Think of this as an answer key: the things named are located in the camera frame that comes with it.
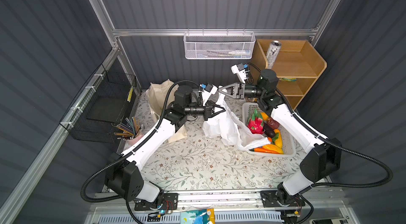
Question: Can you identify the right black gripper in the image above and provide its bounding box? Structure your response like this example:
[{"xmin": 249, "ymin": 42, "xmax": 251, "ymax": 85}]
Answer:
[{"xmin": 218, "ymin": 84, "xmax": 264, "ymax": 102}]

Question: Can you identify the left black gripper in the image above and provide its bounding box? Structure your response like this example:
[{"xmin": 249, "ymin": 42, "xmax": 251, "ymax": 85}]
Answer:
[{"xmin": 183, "ymin": 100, "xmax": 225, "ymax": 122}]

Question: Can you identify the white plastic grocery bag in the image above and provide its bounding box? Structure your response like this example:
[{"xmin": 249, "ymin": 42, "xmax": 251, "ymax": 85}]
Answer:
[{"xmin": 203, "ymin": 93, "xmax": 269, "ymax": 151}]

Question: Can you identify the cream canvas tote bag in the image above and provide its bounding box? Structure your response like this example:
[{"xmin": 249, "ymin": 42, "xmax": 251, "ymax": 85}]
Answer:
[{"xmin": 146, "ymin": 79, "xmax": 188, "ymax": 143}]

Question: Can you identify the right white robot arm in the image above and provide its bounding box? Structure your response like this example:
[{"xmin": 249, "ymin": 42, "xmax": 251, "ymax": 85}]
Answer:
[{"xmin": 218, "ymin": 63, "xmax": 393, "ymax": 206}]

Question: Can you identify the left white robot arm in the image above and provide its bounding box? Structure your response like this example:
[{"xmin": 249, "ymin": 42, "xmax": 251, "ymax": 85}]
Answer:
[{"xmin": 80, "ymin": 80, "xmax": 225, "ymax": 208}]

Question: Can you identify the pink dragon fruit toy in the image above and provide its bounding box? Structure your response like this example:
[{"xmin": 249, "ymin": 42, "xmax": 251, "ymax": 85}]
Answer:
[{"xmin": 247, "ymin": 109, "xmax": 264, "ymax": 134}]

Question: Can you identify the dark red plum toy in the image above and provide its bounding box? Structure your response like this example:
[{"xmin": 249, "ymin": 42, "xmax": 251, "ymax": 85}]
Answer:
[{"xmin": 267, "ymin": 117, "xmax": 280, "ymax": 130}]

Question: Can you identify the dark purple eggplant toy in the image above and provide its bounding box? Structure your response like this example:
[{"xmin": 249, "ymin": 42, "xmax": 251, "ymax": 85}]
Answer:
[{"xmin": 263, "ymin": 123, "xmax": 276, "ymax": 138}]

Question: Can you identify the floral table mat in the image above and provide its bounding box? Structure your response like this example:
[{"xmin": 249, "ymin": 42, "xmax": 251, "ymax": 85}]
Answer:
[{"xmin": 107, "ymin": 89, "xmax": 329, "ymax": 192}]

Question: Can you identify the orange carrot toy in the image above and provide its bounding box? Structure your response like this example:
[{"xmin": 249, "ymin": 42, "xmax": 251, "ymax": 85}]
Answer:
[{"xmin": 250, "ymin": 148, "xmax": 279, "ymax": 154}]

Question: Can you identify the left silver drink can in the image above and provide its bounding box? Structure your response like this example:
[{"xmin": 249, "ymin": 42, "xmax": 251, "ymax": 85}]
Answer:
[{"xmin": 266, "ymin": 40, "xmax": 282, "ymax": 69}]

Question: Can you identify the yellow corn toy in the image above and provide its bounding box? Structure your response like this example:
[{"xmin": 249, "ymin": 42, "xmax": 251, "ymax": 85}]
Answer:
[{"xmin": 262, "ymin": 144, "xmax": 284, "ymax": 154}]

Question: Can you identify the wooden shelf unit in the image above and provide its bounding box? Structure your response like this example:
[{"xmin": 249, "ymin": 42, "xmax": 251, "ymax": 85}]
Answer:
[{"xmin": 250, "ymin": 38, "xmax": 327, "ymax": 111}]

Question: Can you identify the white plastic fruit basket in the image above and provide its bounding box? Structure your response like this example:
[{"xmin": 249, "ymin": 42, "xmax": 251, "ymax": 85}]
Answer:
[{"xmin": 242, "ymin": 102, "xmax": 297, "ymax": 158}]

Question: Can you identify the cup of coloured pencils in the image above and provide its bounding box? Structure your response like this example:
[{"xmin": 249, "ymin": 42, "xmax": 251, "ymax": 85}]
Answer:
[{"xmin": 113, "ymin": 117, "xmax": 143, "ymax": 140}]

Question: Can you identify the teal printed booklet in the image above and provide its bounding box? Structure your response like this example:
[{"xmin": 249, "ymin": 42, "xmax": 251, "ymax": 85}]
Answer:
[{"xmin": 180, "ymin": 209, "xmax": 215, "ymax": 224}]

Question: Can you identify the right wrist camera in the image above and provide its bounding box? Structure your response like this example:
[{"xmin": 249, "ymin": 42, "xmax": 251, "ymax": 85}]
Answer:
[{"xmin": 230, "ymin": 63, "xmax": 248, "ymax": 83}]

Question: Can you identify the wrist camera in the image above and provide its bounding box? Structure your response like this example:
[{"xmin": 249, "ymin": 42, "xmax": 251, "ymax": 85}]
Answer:
[
  {"xmin": 230, "ymin": 63, "xmax": 248, "ymax": 83},
  {"xmin": 199, "ymin": 83, "xmax": 218, "ymax": 106}
]

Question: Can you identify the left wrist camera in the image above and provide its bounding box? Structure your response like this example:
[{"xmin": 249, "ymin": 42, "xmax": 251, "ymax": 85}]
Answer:
[{"xmin": 199, "ymin": 83, "xmax": 218, "ymax": 106}]

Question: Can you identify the white wire wall basket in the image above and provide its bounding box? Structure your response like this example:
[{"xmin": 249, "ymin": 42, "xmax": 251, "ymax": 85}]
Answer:
[{"xmin": 183, "ymin": 31, "xmax": 256, "ymax": 60}]

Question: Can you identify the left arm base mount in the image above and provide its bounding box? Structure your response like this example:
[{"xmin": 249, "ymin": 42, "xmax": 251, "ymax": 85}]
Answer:
[{"xmin": 134, "ymin": 193, "xmax": 179, "ymax": 211}]

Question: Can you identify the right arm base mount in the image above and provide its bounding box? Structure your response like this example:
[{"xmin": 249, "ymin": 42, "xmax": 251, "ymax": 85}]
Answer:
[{"xmin": 260, "ymin": 190, "xmax": 306, "ymax": 208}]

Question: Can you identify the black wire wall basket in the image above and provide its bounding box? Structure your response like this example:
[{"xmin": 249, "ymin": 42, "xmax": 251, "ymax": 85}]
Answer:
[{"xmin": 60, "ymin": 67, "xmax": 139, "ymax": 143}]

